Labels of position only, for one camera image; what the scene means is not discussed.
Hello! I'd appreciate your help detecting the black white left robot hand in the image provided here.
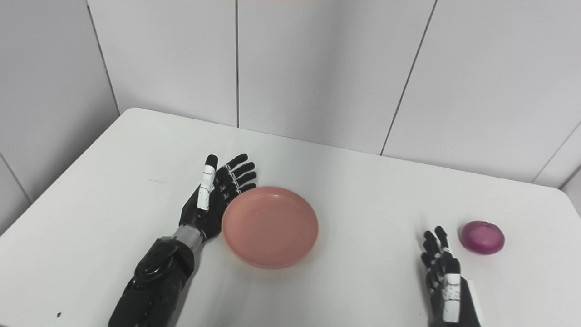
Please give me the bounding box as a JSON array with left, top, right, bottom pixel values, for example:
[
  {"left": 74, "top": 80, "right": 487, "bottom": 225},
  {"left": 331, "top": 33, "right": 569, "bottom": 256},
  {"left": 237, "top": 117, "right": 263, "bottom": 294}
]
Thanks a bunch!
[{"left": 178, "top": 153, "right": 258, "bottom": 242}]

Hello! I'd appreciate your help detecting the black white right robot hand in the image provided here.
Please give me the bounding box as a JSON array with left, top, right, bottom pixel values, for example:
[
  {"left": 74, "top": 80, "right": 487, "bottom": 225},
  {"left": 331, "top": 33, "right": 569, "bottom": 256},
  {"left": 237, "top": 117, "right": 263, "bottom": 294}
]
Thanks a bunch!
[{"left": 420, "top": 226, "right": 482, "bottom": 327}]

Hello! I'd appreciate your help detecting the pink round plate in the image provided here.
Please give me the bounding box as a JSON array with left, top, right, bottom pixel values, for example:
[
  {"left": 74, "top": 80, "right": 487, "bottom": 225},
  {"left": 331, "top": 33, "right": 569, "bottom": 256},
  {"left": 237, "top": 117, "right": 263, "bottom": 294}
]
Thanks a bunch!
[{"left": 221, "top": 186, "right": 319, "bottom": 269}]

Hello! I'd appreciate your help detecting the purple onion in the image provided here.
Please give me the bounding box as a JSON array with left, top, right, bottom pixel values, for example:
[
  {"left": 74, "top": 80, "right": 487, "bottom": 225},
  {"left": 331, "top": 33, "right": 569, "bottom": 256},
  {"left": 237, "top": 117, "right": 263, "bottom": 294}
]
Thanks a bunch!
[{"left": 459, "top": 221, "right": 505, "bottom": 255}]

